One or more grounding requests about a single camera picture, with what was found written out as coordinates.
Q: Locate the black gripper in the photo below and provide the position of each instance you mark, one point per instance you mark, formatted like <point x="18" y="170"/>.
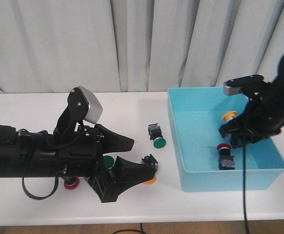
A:
<point x="262" y="117"/>
<point x="76" y="148"/>

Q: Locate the yellow button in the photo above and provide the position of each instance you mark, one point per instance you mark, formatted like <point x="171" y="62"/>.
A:
<point x="149" y="160"/>
<point x="229" y="116"/>

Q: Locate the red button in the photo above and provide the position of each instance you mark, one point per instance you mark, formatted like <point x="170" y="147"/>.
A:
<point x="226" y="161"/>
<point x="71" y="183"/>

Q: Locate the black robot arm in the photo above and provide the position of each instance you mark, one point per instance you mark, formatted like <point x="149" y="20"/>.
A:
<point x="16" y="150"/>
<point x="263" y="115"/>

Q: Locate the green button lying near box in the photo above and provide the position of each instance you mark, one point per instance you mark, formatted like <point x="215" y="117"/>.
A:
<point x="155" y="135"/>

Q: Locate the light blue plastic box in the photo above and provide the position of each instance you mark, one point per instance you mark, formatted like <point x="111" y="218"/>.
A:
<point x="195" y="115"/>

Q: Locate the green button upright front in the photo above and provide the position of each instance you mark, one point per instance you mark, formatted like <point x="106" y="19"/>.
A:
<point x="108" y="161"/>

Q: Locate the yellow button upside down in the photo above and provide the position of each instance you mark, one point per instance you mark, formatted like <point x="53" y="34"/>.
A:
<point x="149" y="160"/>

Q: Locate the red button upside down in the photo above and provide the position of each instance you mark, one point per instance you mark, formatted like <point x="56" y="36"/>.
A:
<point x="71" y="183"/>

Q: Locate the grey pleated curtain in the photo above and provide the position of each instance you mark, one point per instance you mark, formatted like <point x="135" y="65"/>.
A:
<point x="50" y="46"/>

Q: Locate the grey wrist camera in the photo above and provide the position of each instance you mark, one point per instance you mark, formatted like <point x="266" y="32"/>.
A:
<point x="94" y="107"/>
<point x="248" y="85"/>

